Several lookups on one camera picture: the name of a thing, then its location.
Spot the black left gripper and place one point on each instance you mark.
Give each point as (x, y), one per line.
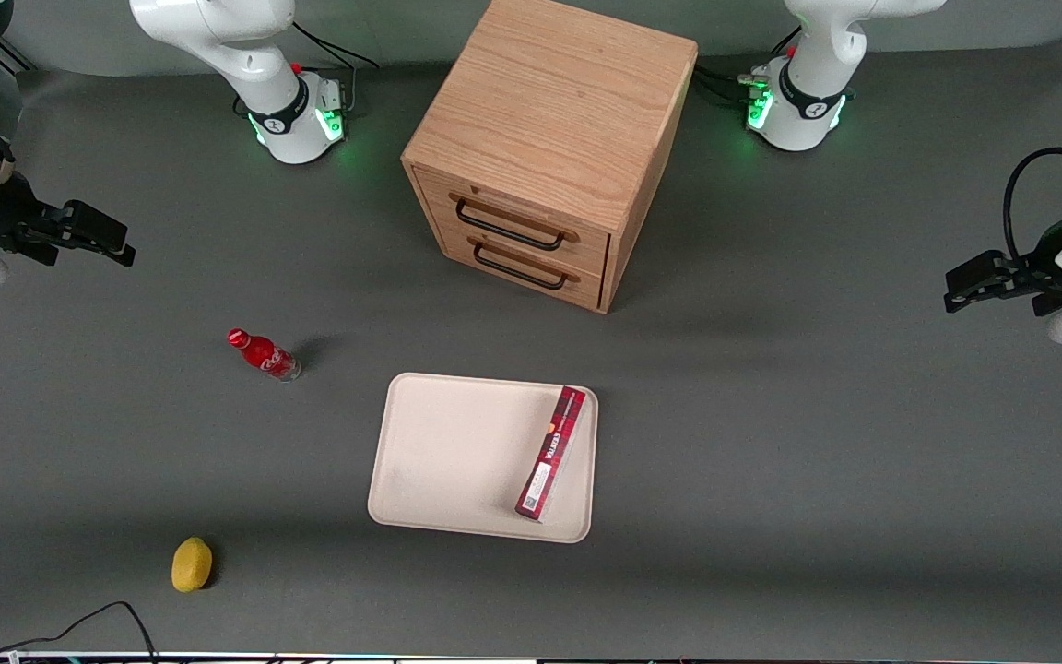
(1044, 273)

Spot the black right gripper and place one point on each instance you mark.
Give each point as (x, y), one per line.
(4, 215)

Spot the red coke bottle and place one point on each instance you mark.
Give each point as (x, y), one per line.
(265, 356)

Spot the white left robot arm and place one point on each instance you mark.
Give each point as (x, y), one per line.
(812, 74)

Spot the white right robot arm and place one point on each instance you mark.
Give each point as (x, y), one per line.
(254, 55)

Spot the beige rectangular tray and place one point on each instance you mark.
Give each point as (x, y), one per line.
(457, 452)

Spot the yellow lemon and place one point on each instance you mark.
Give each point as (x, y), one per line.
(191, 563)

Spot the wooden drawer front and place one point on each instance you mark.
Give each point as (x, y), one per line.
(531, 217)
(531, 277)

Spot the wooden drawer cabinet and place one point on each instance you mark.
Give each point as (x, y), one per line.
(554, 120)

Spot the red plaid long box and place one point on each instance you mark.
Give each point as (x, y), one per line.
(551, 452)

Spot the aluminium frame rail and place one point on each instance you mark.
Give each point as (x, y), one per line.
(7, 57)

